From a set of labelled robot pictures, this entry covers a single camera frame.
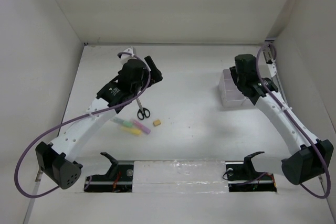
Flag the black handled scissors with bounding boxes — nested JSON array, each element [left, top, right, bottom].
[[136, 98, 151, 120]]

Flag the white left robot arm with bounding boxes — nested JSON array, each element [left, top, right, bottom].
[[35, 53, 163, 189]]

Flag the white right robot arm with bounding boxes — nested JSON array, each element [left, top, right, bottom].
[[230, 54, 334, 185]]

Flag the white divided organizer left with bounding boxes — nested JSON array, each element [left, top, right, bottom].
[[218, 69, 250, 108]]

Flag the green highlighter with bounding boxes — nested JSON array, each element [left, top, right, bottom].
[[110, 117, 133, 128]]

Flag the yellow eraser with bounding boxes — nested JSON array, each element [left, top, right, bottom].
[[153, 120, 161, 126]]

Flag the pink highlighter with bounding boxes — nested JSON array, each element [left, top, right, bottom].
[[132, 120, 151, 134]]

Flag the yellow highlighter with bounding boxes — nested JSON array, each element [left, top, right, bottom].
[[119, 126, 142, 136]]

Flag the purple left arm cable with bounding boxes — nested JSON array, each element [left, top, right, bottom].
[[13, 50, 152, 198]]

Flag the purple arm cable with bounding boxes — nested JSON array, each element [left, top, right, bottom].
[[13, 50, 152, 198], [256, 42, 331, 199]]

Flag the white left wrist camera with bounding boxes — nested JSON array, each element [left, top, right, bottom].
[[118, 47, 134, 65]]

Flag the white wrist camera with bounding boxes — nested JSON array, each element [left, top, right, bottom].
[[263, 42, 277, 78], [118, 47, 134, 65]]

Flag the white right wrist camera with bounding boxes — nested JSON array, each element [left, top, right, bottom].
[[263, 42, 277, 78]]

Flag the aluminium rail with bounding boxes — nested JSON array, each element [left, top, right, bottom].
[[264, 39, 289, 109]]

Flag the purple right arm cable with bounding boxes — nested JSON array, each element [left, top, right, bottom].
[[256, 42, 331, 199]]

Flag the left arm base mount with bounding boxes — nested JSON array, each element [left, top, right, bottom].
[[83, 152, 134, 193]]

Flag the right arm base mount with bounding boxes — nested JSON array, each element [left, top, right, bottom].
[[222, 151, 277, 193]]

